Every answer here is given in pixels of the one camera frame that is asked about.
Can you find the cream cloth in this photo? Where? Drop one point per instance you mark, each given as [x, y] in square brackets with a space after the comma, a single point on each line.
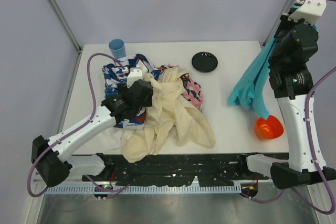
[170, 115]

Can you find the pink patterned cloth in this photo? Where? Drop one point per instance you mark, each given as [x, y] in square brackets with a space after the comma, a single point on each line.
[192, 90]

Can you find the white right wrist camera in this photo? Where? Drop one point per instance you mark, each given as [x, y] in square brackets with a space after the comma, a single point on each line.
[309, 10]

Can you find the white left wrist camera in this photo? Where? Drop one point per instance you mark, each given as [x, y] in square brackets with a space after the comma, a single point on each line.
[134, 75]

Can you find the blue white red patterned cloth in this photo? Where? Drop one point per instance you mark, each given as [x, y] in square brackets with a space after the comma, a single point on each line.
[114, 75]

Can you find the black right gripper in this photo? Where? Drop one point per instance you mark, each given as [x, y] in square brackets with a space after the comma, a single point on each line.
[284, 22]

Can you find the white slotted cable duct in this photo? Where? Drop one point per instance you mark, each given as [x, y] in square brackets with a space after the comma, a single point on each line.
[137, 190]

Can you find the orange plastic cup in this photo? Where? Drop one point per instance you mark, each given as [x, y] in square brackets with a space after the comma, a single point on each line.
[268, 129]

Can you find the teal cloth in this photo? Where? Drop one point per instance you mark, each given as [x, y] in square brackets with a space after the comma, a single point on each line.
[248, 91]

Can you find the blue plastic cup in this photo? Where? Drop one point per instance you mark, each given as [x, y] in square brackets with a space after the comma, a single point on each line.
[117, 48]

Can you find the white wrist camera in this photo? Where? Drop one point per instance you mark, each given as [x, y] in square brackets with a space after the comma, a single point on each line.
[134, 75]
[309, 10]

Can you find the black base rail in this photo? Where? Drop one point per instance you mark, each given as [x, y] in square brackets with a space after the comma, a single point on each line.
[160, 170]

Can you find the left aluminium frame post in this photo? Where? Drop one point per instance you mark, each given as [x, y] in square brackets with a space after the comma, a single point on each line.
[61, 18]

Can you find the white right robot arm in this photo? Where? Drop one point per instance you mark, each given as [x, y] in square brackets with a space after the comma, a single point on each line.
[305, 157]

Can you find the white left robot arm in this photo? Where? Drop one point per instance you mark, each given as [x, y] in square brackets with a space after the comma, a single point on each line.
[78, 134]

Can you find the black round plate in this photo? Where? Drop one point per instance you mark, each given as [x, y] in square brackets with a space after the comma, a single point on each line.
[204, 62]

